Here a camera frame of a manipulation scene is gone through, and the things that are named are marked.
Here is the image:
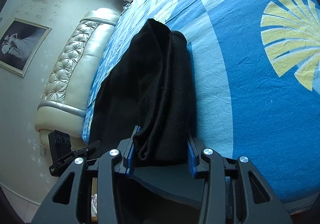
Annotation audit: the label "black pants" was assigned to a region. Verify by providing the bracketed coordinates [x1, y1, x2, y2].
[89, 19, 196, 167]

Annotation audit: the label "cream tufted leather headboard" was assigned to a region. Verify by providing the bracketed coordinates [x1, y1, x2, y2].
[35, 8, 120, 149]

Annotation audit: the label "blue patterned bed sheet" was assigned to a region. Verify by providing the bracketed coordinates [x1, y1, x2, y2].
[81, 0, 319, 214]

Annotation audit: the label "framed wall photograph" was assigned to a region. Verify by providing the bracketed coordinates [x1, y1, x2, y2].
[1, 17, 52, 78]

